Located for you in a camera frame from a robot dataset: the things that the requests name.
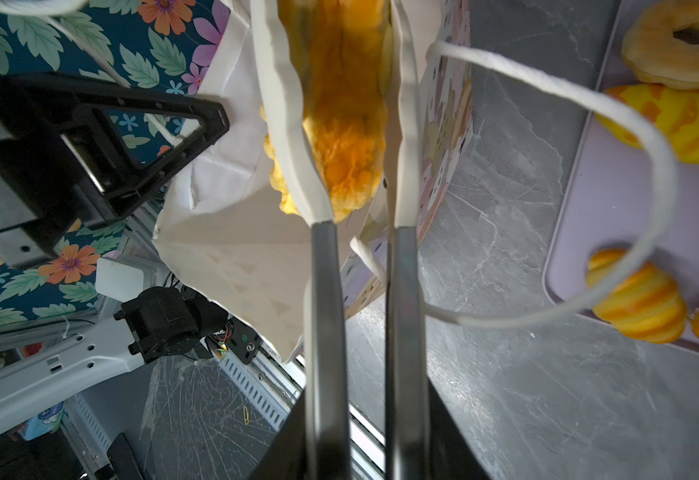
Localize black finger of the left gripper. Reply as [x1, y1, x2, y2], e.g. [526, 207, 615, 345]
[0, 73, 230, 222]

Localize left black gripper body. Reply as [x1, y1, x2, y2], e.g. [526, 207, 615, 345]
[0, 80, 117, 271]

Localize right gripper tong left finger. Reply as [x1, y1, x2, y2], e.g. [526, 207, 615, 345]
[251, 1, 351, 479]

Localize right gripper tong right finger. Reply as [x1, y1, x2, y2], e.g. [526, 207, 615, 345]
[385, 1, 431, 479]

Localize white paper gift bag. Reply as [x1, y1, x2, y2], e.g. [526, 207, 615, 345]
[152, 0, 681, 364]

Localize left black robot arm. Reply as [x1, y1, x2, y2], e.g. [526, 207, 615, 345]
[0, 72, 230, 434]

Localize small striped fake bun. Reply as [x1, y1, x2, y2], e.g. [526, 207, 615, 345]
[593, 262, 687, 344]

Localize small yellow fake bread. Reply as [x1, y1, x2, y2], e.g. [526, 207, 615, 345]
[605, 84, 699, 165]

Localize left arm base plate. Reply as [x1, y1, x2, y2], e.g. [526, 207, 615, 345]
[207, 317, 264, 365]

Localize fake bagel ring bread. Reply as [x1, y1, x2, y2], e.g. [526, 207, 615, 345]
[621, 1, 699, 90]

